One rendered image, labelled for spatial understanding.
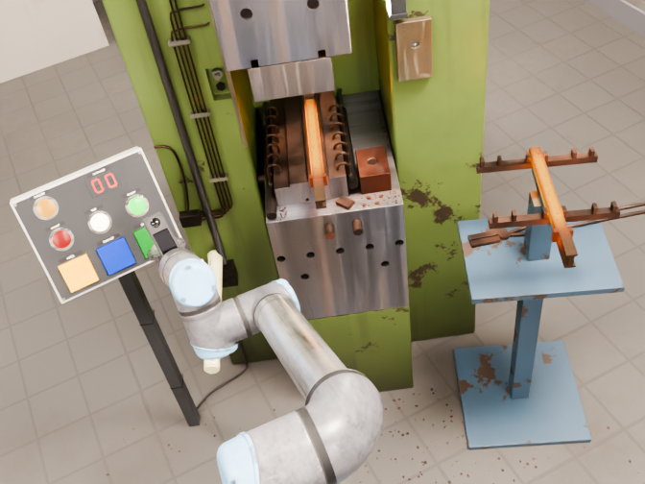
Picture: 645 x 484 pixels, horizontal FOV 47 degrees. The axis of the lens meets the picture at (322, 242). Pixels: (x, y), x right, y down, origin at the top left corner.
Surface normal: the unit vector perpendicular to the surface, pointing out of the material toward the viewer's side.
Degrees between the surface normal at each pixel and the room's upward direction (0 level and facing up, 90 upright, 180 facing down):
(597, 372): 0
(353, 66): 90
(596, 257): 0
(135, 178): 60
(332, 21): 90
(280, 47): 90
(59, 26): 79
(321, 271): 90
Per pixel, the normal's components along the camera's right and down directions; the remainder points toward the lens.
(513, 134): -0.12, -0.69
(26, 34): 0.41, 0.47
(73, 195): 0.37, 0.17
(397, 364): 0.07, 0.72
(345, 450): 0.49, -0.05
